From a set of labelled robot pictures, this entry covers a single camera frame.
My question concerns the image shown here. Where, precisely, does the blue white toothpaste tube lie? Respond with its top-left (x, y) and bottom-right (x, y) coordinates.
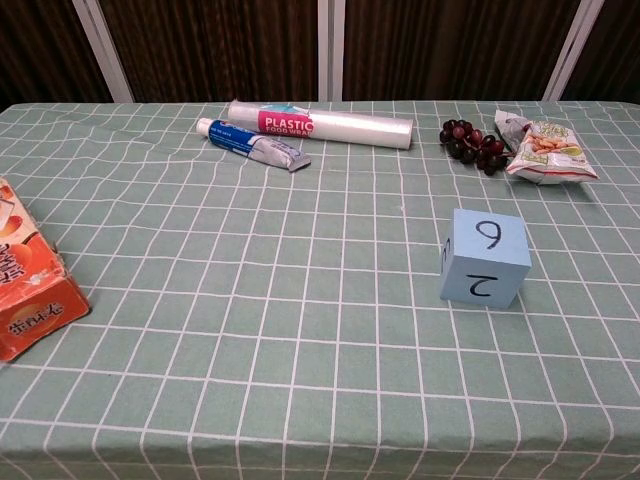
top-left (195, 117), bottom-right (312, 174)

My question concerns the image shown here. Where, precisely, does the green checkered tablecloth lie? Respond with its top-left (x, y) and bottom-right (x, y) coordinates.
top-left (0, 99), bottom-right (640, 480)

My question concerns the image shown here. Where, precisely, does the plastic food wrap roll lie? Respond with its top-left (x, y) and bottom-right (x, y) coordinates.
top-left (227, 99), bottom-right (415, 150)

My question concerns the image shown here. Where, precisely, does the white partition frame post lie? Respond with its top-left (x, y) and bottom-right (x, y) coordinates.
top-left (71, 0), bottom-right (135, 104)
top-left (316, 0), bottom-right (346, 102)
top-left (542, 0), bottom-right (622, 102)

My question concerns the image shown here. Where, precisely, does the nut snack bag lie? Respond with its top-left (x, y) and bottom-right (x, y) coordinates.
top-left (493, 109), bottom-right (600, 186)

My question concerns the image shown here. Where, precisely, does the dark red grape bunch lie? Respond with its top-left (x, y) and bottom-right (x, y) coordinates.
top-left (439, 118), bottom-right (511, 177)

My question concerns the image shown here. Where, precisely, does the orange biscuit box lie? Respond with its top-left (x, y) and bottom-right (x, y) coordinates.
top-left (0, 175), bottom-right (92, 364)

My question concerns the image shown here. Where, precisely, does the blue sticky note pad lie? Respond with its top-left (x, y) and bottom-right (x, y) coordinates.
top-left (439, 208), bottom-right (532, 309)

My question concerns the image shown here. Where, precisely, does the dark brown partition panel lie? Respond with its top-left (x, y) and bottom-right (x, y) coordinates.
top-left (98, 0), bottom-right (320, 104)
top-left (341, 0), bottom-right (584, 102)
top-left (0, 0), bottom-right (112, 110)
top-left (559, 0), bottom-right (640, 105)

